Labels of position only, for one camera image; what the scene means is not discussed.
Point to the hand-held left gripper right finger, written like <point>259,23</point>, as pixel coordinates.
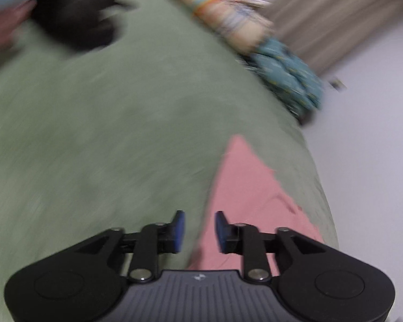
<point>220,233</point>

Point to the pink folded garment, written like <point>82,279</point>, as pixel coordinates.
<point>3,26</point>

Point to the plaid striped quilt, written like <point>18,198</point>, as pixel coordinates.
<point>221,13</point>

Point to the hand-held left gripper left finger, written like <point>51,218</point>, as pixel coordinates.
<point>179,231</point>

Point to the green plush blanket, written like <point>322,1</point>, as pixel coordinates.
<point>121,124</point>

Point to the black cat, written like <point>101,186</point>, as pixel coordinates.
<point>77,16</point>

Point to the pink garment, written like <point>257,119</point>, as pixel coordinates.
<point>3,26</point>
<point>241,187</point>

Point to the teal floral quilt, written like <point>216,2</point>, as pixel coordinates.
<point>288,73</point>

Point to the beige curtain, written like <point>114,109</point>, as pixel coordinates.
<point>332,16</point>

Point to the wall socket with charger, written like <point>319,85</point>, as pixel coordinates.
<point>337,85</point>

